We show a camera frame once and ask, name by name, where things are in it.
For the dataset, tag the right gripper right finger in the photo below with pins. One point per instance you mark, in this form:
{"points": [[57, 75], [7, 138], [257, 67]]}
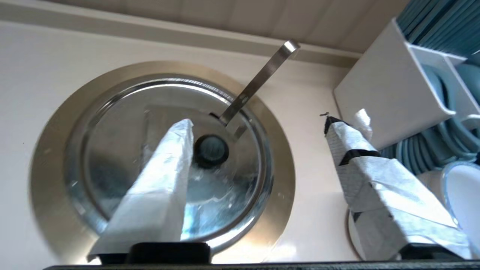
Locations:
{"points": [[390, 202]]}

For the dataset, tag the white cutlery holder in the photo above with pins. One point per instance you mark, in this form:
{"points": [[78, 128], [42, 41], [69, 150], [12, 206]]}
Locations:
{"points": [[382, 93]]}

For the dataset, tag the grey chopsticks bundle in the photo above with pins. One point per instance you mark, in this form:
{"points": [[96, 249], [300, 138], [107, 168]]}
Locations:
{"points": [[438, 22]]}

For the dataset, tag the white ceramic jar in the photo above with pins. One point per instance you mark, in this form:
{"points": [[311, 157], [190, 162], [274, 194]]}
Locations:
{"points": [[467, 198]]}

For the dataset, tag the steel pot lid black knob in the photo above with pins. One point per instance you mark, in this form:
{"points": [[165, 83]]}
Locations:
{"points": [[112, 168]]}

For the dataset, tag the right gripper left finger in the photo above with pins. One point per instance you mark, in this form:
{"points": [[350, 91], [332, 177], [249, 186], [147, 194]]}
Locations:
{"points": [[157, 195]]}

